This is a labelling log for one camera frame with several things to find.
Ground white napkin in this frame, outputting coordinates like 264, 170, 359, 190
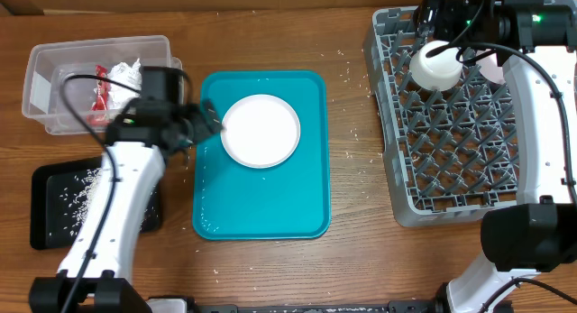
107, 59, 142, 109

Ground small white bowl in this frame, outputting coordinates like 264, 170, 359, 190
477, 54, 505, 85

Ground red snack wrapper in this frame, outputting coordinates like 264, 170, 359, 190
87, 80, 110, 126

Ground pale green bowl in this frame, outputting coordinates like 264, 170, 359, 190
409, 41, 463, 91

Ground large white plate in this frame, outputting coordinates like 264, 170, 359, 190
221, 94, 301, 169

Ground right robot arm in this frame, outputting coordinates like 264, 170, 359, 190
413, 0, 576, 312

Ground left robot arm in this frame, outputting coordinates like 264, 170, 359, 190
28, 66, 224, 312

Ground grey dishwasher rack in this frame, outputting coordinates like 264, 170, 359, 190
363, 0, 577, 228

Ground clear plastic bin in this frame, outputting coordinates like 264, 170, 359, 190
22, 35, 182, 135

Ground teal serving tray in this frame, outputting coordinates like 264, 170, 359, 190
192, 70, 331, 241

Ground pile of white rice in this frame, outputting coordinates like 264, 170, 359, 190
58, 167, 157, 237

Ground black tray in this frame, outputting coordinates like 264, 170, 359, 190
29, 157, 162, 251

